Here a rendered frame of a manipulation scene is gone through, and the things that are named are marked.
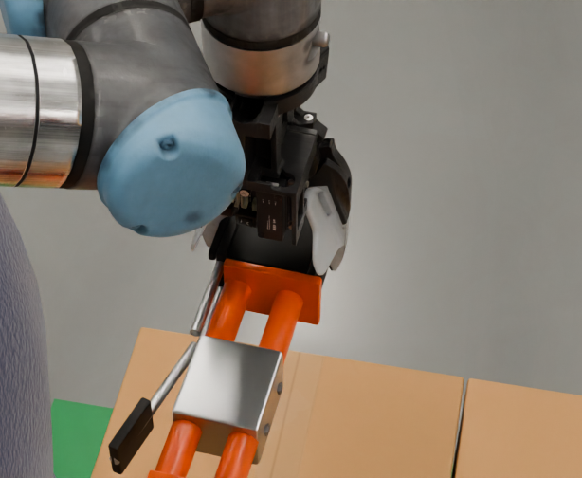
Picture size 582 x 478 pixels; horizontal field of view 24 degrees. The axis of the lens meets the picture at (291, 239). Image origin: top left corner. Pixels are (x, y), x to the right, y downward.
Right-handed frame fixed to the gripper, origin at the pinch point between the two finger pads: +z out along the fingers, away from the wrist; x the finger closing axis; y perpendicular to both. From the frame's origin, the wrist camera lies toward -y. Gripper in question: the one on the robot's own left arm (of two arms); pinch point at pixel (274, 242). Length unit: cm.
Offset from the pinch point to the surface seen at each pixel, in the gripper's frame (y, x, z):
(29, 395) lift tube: 56, 12, -63
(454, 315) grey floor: -82, 9, 109
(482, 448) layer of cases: -21, 18, 54
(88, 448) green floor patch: -41, -43, 108
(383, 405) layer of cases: -24, 6, 54
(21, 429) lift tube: 57, 12, -64
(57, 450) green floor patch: -39, -47, 108
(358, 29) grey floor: -151, -23, 109
